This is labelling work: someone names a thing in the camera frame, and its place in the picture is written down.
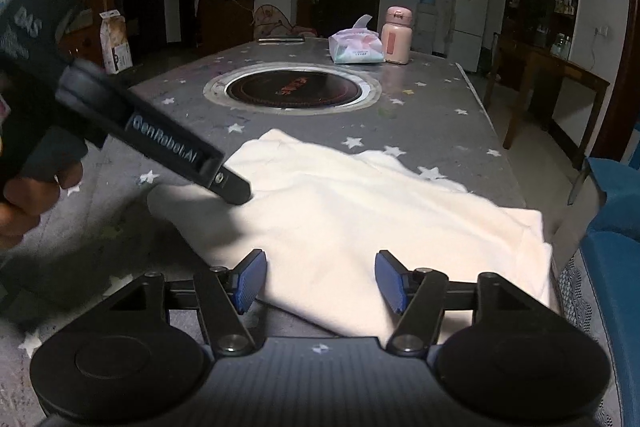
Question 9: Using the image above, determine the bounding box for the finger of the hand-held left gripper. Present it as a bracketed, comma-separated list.
[202, 157, 254, 207]

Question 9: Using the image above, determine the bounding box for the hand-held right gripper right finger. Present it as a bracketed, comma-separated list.
[374, 249, 568, 356]

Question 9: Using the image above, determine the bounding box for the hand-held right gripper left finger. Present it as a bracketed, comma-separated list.
[65, 249, 269, 357]

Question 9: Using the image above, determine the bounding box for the cream white shirt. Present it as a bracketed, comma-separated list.
[147, 128, 555, 341]

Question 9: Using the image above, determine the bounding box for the person's left hand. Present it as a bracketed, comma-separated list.
[0, 161, 85, 251]

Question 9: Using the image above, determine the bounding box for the printed paper bag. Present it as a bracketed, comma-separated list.
[98, 9, 134, 76]

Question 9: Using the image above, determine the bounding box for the grey star-print tablecloth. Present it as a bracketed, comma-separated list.
[0, 38, 527, 427]

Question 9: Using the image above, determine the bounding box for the round black built-in cooktop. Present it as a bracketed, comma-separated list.
[203, 65, 384, 110]

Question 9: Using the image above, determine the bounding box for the floral child sofa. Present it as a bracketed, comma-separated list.
[253, 4, 319, 42]

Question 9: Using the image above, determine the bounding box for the pastel tissue pack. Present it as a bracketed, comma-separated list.
[328, 14, 386, 66]

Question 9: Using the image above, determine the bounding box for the pink bottle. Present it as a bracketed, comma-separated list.
[381, 5, 414, 66]

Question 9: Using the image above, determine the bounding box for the blue sofa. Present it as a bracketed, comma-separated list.
[567, 156, 640, 427]

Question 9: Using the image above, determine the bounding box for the water dispenser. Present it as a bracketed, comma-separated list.
[413, 0, 440, 56]

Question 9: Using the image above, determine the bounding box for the white refrigerator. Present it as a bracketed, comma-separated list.
[449, 0, 490, 74]

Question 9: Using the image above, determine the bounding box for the dark wooden side table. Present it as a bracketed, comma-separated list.
[482, 34, 612, 171]

